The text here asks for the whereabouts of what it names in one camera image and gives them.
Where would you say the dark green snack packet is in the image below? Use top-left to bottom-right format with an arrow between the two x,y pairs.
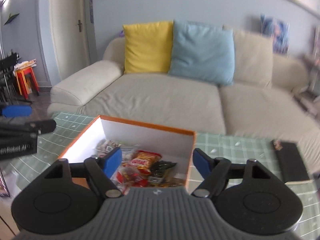
148,160 -> 177,186

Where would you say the orange cardboard box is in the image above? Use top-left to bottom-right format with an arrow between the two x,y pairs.
59,115 -> 196,187

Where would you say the red dried fruit packet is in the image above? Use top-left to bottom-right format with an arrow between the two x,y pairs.
111,166 -> 148,195

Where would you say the white door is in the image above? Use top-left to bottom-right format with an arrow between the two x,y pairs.
49,0 -> 89,80

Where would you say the mixed nuts snack packet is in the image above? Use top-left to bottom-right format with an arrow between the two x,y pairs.
95,139 -> 138,161

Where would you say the yellow cushion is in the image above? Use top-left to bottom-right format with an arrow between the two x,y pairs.
123,21 -> 173,74

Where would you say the black notebook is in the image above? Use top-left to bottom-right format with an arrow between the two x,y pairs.
271,140 -> 310,184

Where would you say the orange chips bag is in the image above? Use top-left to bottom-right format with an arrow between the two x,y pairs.
129,151 -> 162,176

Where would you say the patterned blue cushion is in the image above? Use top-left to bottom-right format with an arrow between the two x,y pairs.
260,15 -> 290,55

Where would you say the orange red stool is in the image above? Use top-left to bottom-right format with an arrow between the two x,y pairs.
15,66 -> 40,100

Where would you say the beige back cushion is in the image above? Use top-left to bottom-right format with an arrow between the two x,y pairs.
223,25 -> 273,87

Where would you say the black dining chair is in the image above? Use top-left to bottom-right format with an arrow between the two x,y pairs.
1,53 -> 17,103

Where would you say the beige sofa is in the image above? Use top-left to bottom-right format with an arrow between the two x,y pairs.
48,38 -> 319,172

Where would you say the light blue cushion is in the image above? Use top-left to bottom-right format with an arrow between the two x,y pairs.
168,20 -> 235,86

